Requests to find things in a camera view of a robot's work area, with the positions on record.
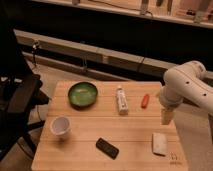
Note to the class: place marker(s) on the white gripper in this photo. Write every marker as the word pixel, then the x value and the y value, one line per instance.
pixel 168 99

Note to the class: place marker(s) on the red pepper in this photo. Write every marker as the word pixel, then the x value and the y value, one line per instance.
pixel 145 101

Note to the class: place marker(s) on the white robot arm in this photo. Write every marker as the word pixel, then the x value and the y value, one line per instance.
pixel 186 81

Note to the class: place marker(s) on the green ceramic bowl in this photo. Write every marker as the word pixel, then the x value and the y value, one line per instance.
pixel 82 94

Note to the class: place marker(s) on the beige sponge block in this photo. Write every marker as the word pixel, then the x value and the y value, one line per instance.
pixel 159 144

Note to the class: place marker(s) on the white tube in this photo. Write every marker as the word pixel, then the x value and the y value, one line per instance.
pixel 121 101

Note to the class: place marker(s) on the black remote control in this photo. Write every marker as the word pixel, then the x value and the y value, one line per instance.
pixel 107 148

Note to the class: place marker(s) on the black chair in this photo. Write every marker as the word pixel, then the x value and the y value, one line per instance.
pixel 19 91

